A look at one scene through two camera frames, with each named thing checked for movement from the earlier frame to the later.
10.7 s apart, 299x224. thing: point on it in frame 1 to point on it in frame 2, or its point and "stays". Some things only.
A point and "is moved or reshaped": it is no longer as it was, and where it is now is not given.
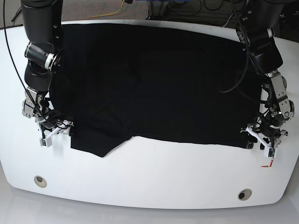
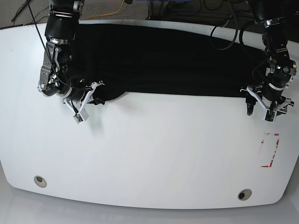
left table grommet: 40,181 stays
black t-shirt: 184,85 is moved or reshaped
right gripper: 271,142 to 273,107
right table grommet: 245,194 stays
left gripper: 63,126 to 76,99
